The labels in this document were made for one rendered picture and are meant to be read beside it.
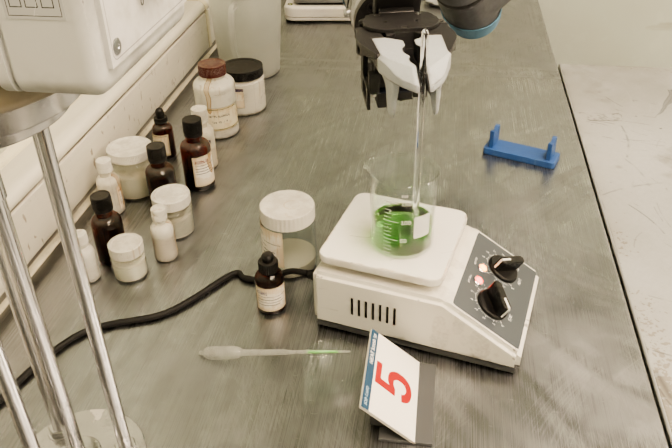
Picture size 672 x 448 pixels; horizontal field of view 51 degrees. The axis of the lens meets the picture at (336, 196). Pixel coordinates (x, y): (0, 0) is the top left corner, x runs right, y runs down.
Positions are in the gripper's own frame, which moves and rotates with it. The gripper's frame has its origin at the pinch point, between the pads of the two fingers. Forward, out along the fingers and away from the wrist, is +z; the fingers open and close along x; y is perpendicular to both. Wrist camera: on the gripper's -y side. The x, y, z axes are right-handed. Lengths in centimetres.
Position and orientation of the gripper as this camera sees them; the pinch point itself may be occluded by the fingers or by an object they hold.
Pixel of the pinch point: (422, 74)
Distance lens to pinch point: 59.5
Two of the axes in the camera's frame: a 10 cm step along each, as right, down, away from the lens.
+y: 0.3, 8.4, 5.4
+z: 0.9, 5.4, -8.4
